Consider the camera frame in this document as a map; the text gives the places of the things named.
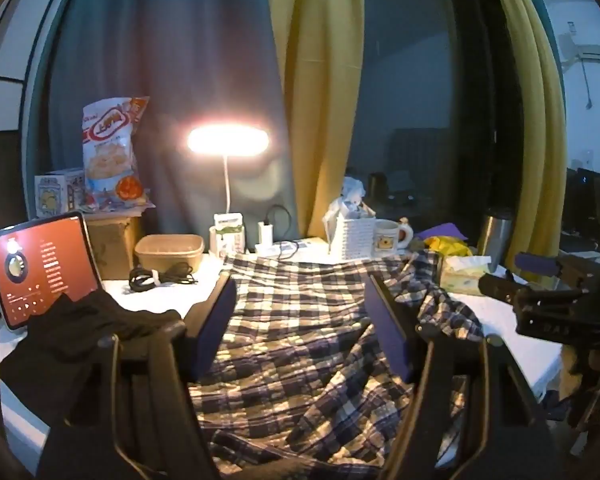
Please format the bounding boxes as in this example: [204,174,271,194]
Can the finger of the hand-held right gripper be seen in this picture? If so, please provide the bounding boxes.
[478,272,587,307]
[514,251,600,282]

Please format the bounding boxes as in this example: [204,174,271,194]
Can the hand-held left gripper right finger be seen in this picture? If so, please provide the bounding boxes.
[364,274,566,480]

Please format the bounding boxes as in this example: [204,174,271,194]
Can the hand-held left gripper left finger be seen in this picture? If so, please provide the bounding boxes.
[37,272,238,480]

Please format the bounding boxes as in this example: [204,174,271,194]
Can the plaid flannel shirt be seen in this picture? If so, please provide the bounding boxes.
[187,250,486,480]

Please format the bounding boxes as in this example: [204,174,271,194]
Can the yellow tissue box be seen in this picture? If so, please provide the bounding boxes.
[439,255,493,295]

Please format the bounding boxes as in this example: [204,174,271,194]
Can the white embossed tablecloth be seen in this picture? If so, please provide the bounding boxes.
[0,237,563,476]

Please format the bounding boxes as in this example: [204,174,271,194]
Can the steel thermos cup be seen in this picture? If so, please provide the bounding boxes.
[476,207,515,273]

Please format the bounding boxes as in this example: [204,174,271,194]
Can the yellow plastic bag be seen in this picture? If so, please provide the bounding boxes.
[422,235,473,261]

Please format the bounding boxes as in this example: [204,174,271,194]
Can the purple flat item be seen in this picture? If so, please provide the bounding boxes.
[415,222,468,241]

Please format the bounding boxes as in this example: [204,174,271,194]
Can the beige plastic container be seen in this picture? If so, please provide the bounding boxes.
[134,234,205,273]

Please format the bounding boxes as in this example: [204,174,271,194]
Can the white bear print mug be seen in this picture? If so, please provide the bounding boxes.
[372,217,414,251]

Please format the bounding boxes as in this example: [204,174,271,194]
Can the white green carton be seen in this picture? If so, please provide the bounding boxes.
[209,212,246,256]

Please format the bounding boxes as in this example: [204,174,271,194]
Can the white woven basket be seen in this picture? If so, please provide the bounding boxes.
[325,215,377,260]

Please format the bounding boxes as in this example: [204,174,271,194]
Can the brown cardboard box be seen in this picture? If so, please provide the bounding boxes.
[82,207,143,281]

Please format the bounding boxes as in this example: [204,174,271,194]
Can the black cloth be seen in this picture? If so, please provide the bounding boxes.
[0,290,183,431]

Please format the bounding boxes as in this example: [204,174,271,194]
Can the white crumpled plastic bag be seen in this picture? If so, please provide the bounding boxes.
[330,176,376,221]

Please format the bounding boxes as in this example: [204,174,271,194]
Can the yellow curtain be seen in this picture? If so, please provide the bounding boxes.
[480,0,568,256]
[265,0,366,256]

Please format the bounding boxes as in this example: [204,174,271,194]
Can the white desk lamp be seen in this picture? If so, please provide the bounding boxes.
[187,126,271,216]

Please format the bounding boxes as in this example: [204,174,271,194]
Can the tablet with red screen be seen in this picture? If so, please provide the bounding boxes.
[0,211,105,331]

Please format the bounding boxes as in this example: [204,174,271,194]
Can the white orange snack bag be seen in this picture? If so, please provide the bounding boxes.
[81,96,151,206]

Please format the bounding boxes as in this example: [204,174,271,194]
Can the small cartoon print box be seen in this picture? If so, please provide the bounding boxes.
[34,167,86,218]

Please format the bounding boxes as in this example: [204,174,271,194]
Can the white air conditioner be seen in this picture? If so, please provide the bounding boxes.
[557,30,600,68]

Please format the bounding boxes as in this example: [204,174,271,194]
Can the blue grey curtain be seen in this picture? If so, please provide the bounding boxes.
[47,0,301,253]

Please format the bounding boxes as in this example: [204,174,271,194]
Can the coiled black cable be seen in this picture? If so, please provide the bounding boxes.
[128,263,198,293]

